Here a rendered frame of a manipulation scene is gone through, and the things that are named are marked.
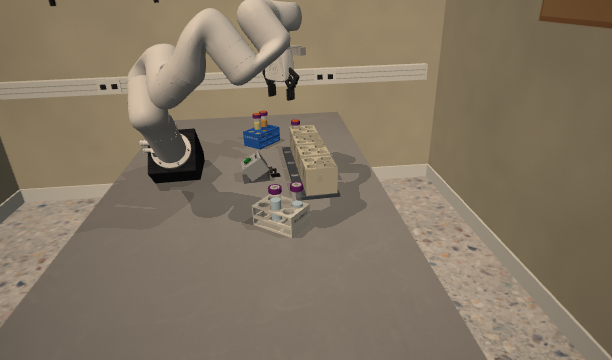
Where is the beige tube rack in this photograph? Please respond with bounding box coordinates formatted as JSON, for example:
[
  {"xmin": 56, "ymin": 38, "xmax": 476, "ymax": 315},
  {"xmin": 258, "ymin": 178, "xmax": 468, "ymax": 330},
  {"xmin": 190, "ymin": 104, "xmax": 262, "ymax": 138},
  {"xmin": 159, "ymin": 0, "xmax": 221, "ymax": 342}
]
[{"xmin": 253, "ymin": 195, "xmax": 310, "ymax": 238}]

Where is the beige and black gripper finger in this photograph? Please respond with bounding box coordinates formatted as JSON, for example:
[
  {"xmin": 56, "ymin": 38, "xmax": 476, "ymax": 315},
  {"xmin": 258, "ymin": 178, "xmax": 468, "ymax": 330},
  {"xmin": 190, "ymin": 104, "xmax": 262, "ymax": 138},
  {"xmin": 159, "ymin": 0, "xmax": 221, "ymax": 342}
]
[
  {"xmin": 262, "ymin": 69, "xmax": 276, "ymax": 97},
  {"xmin": 285, "ymin": 67, "xmax": 299, "ymax": 101}
]

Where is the beige bucket adapter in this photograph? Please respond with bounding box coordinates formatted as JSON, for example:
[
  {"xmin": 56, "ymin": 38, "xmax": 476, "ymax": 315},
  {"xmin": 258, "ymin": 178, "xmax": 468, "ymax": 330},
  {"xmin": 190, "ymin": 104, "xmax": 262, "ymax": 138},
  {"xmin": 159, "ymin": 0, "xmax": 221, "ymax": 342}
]
[
  {"xmin": 297, "ymin": 144, "xmax": 330, "ymax": 181},
  {"xmin": 301, "ymin": 155, "xmax": 338, "ymax": 196},
  {"xmin": 293, "ymin": 134, "xmax": 324, "ymax": 167},
  {"xmin": 289, "ymin": 125, "xmax": 318, "ymax": 156}
]

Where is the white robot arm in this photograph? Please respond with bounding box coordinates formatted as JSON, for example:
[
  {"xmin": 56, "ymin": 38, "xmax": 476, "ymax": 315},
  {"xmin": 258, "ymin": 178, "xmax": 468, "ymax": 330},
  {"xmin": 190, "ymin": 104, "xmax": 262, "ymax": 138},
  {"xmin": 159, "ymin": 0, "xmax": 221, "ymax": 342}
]
[{"xmin": 127, "ymin": 0, "xmax": 306, "ymax": 169}]

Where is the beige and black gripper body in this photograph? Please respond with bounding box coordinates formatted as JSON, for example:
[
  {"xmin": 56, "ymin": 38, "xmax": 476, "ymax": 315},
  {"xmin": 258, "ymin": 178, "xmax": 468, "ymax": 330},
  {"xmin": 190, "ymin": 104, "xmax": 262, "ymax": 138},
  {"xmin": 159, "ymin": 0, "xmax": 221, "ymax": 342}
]
[{"xmin": 265, "ymin": 48, "xmax": 294, "ymax": 82}]

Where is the blue tube rack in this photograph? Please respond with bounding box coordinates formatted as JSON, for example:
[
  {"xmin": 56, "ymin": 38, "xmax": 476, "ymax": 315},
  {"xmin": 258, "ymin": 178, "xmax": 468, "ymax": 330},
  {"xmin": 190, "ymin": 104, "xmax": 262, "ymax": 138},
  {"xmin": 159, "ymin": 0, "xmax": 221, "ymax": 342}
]
[{"xmin": 244, "ymin": 125, "xmax": 280, "ymax": 149}]

